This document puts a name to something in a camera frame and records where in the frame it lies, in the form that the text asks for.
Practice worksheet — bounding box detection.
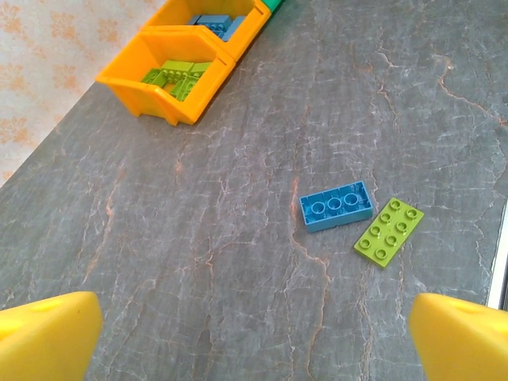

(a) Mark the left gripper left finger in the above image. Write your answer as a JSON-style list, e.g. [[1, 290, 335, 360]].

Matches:
[[0, 291, 104, 381]]

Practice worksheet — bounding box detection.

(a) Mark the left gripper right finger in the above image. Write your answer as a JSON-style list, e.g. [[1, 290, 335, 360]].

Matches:
[[408, 292, 508, 381]]

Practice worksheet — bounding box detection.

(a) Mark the blue lego brick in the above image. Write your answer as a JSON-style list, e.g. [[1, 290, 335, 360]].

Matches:
[[221, 15, 249, 43], [186, 14, 233, 33], [298, 181, 375, 234]]

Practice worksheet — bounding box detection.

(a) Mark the green lego brick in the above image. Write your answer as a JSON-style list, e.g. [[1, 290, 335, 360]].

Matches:
[[140, 67, 164, 87], [169, 74, 202, 101], [160, 60, 212, 79]]

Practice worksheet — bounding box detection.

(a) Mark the flat green lego plate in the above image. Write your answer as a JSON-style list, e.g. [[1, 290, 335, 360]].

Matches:
[[352, 197, 425, 271]]

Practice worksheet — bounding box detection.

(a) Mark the orange plastic bin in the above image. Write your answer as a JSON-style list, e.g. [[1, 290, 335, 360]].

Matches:
[[94, 25, 236, 127], [140, 0, 273, 64]]

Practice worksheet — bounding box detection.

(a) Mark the wide aluminium mounting rail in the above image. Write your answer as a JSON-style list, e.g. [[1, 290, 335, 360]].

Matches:
[[486, 202, 508, 310]]

